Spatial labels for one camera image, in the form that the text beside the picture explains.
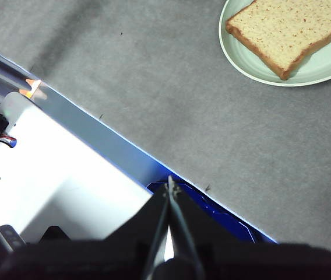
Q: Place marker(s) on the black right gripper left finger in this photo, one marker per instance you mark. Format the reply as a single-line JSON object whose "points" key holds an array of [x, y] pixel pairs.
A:
{"points": [[95, 259]]}

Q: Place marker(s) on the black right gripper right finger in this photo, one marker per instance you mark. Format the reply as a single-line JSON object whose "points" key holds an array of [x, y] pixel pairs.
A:
{"points": [[256, 262]]}

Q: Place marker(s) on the pale green round plate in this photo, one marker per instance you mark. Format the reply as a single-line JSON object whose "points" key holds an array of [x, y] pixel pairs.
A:
{"points": [[323, 68]]}

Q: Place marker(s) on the toasted bread slice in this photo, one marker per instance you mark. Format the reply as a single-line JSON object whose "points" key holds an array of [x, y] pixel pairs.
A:
{"points": [[285, 32]]}

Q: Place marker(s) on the blue plastic sheet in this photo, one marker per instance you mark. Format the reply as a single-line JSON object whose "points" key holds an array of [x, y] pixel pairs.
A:
{"points": [[226, 224]]}

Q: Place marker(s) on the orange white tape piece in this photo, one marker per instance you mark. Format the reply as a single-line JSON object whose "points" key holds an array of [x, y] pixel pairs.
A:
{"points": [[33, 89]]}

